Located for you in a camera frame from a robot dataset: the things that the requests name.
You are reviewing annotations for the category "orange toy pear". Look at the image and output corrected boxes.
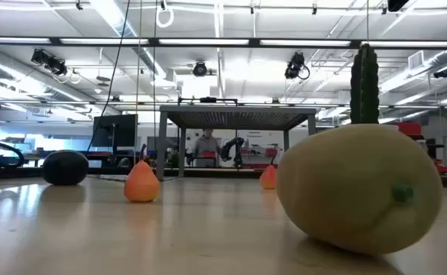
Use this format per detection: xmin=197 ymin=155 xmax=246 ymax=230
xmin=124 ymin=144 xmax=160 ymax=203
xmin=260 ymin=155 xmax=278 ymax=191

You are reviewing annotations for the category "dark toy avocado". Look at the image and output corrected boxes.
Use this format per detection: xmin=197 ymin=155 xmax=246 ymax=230
xmin=42 ymin=150 xmax=89 ymax=186

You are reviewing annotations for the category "person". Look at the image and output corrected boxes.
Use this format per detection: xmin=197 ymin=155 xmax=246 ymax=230
xmin=191 ymin=128 xmax=221 ymax=168

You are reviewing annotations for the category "grey perforated metal shelf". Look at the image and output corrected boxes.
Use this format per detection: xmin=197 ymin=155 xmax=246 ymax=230
xmin=156 ymin=105 xmax=318 ymax=182

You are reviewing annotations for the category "black ceiling spotlight cluster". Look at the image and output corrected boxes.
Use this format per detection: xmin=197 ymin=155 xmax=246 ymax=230
xmin=31 ymin=48 xmax=68 ymax=76
xmin=283 ymin=52 xmax=311 ymax=81

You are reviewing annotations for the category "black computer monitor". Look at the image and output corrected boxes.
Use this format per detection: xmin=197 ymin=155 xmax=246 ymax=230
xmin=92 ymin=113 xmax=138 ymax=148

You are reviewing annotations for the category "green columnar cactus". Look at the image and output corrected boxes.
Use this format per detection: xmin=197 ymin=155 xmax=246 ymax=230
xmin=349 ymin=43 xmax=380 ymax=125

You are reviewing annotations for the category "red storage bin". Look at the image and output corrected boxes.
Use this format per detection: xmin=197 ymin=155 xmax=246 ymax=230
xmin=394 ymin=121 xmax=423 ymax=141

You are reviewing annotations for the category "black overhead camera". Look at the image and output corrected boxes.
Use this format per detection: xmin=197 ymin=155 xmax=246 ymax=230
xmin=192 ymin=60 xmax=208 ymax=77

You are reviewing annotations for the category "thin black hanging cable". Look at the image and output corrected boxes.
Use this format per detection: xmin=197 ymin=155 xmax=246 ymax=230
xmin=86 ymin=0 xmax=131 ymax=154

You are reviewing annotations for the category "black overhead frame beam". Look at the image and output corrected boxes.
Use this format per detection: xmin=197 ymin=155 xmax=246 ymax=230
xmin=0 ymin=36 xmax=447 ymax=50

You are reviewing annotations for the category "thick black cable loop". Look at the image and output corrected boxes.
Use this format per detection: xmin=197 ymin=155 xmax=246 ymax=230
xmin=0 ymin=134 xmax=26 ymax=169

